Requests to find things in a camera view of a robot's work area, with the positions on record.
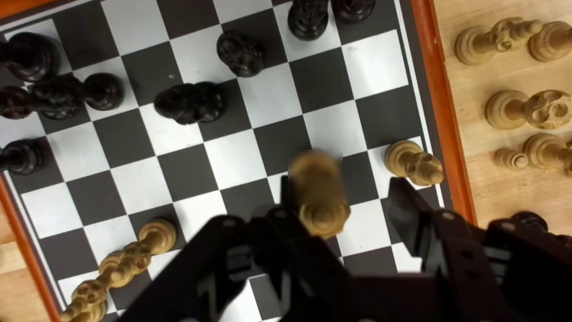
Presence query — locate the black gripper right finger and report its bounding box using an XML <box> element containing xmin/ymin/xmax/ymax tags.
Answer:
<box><xmin>386</xmin><ymin>177</ymin><xmax>572</xmax><ymax>322</ymax></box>

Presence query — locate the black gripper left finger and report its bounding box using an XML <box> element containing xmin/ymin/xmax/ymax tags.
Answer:
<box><xmin>115</xmin><ymin>176</ymin><xmax>354</xmax><ymax>322</ymax></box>

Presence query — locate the large beige chess piece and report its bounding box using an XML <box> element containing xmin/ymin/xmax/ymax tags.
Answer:
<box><xmin>290</xmin><ymin>149</ymin><xmax>352</xmax><ymax>242</ymax></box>

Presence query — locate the black chess bishop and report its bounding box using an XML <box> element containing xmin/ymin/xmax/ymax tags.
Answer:
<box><xmin>152</xmin><ymin>81</ymin><xmax>227</xmax><ymax>127</ymax></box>

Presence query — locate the tall beige chess piece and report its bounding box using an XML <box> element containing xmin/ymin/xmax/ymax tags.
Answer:
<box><xmin>59</xmin><ymin>217</ymin><xmax>179</xmax><ymax>322</ymax></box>

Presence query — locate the beige chess pawn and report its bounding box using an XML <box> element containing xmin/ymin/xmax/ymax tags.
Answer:
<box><xmin>492</xmin><ymin>147</ymin><xmax>531</xmax><ymax>172</ymax></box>

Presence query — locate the beige crowned chess piece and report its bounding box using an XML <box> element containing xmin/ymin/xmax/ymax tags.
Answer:
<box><xmin>483</xmin><ymin>88</ymin><xmax>572</xmax><ymax>133</ymax></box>

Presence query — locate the black chess piece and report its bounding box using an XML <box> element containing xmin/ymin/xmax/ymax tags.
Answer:
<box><xmin>32</xmin><ymin>72</ymin><xmax>125</xmax><ymax>122</ymax></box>
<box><xmin>215</xmin><ymin>31</ymin><xmax>268</xmax><ymax>79</ymax></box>
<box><xmin>0</xmin><ymin>86</ymin><xmax>34</xmax><ymax>122</ymax></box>
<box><xmin>0</xmin><ymin>136</ymin><xmax>52</xmax><ymax>177</ymax></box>
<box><xmin>331</xmin><ymin>0</ymin><xmax>379</xmax><ymax>25</ymax></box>
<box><xmin>286</xmin><ymin>0</ymin><xmax>331</xmax><ymax>43</ymax></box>
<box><xmin>0</xmin><ymin>31</ymin><xmax>63</xmax><ymax>84</ymax></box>

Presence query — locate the chessboard with red frame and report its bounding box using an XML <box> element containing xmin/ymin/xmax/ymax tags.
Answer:
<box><xmin>0</xmin><ymin>0</ymin><xmax>479</xmax><ymax>322</ymax></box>

